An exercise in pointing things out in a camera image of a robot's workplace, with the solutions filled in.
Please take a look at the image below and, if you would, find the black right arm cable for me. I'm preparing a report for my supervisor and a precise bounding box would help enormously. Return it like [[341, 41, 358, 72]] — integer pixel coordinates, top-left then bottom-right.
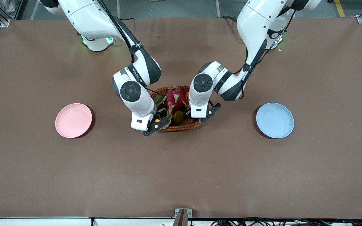
[[98, 0, 144, 63]]

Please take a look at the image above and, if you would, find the dark green avocado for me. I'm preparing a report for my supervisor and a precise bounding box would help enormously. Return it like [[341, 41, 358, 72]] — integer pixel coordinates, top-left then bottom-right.
[[153, 95, 166, 110]]

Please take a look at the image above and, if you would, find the pink round plate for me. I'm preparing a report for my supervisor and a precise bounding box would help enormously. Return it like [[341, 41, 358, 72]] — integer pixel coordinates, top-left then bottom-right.
[[55, 103, 93, 138]]

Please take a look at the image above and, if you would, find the pink dragon fruit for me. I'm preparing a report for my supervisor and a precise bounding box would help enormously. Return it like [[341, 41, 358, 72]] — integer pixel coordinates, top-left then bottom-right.
[[164, 85, 188, 121]]

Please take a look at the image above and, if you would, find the white floor cable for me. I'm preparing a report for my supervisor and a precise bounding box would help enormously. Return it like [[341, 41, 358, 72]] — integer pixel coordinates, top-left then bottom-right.
[[150, 0, 166, 19]]

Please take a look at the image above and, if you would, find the blue round plate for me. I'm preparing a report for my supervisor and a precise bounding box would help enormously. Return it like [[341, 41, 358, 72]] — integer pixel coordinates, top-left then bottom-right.
[[256, 102, 294, 139]]

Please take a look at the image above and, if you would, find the brown-green kiwi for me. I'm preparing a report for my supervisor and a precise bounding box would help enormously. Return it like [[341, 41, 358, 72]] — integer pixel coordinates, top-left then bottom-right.
[[173, 110, 185, 124]]

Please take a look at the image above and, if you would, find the table cover sheet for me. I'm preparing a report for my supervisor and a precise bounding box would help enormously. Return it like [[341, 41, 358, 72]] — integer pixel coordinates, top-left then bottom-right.
[[0, 17, 362, 219]]

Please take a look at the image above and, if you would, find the tangled cable bundle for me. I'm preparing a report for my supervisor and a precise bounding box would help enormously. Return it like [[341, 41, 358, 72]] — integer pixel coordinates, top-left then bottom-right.
[[211, 217, 362, 226]]

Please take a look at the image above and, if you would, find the oval wicker basket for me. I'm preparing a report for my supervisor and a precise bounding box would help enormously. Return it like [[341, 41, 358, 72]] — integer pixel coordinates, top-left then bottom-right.
[[150, 85, 202, 132]]

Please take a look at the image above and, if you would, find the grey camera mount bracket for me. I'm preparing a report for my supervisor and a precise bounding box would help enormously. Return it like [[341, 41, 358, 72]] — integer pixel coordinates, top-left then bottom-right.
[[174, 208, 192, 226]]

